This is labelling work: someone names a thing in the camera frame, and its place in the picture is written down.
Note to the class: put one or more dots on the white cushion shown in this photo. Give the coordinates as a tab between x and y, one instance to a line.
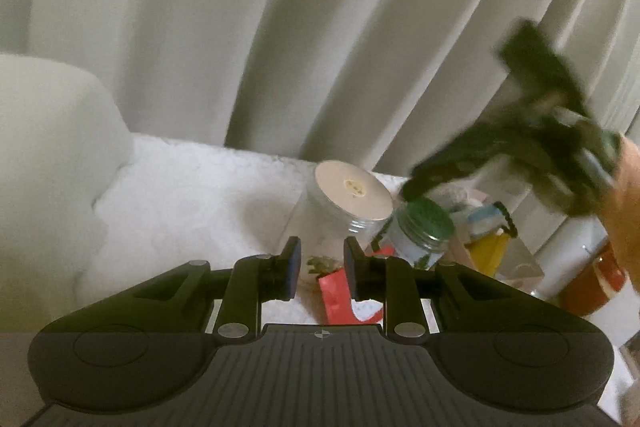
50	147

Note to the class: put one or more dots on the green lid glass jar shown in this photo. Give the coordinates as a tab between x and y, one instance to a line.
425	217

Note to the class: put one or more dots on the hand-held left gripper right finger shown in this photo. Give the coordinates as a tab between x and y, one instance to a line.
351	268

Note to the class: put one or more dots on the orange red round container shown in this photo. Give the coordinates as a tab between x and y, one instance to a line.
595	287

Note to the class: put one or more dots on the cream curtain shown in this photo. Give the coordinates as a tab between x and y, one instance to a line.
250	7

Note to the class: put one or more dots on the blue face mask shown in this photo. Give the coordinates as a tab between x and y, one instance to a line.
482	218

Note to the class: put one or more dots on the clear plastic jar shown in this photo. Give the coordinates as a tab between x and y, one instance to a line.
345	192

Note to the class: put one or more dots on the red packet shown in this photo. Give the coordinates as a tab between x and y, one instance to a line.
335	297

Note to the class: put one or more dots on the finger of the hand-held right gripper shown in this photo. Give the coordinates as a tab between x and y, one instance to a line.
542	62
450	157

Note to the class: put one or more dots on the person's right forearm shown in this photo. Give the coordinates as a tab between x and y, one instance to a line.
627	217

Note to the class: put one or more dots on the small green leafy item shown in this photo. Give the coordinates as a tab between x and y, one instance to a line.
320	265

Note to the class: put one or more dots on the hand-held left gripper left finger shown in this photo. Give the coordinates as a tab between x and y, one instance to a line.
295	268

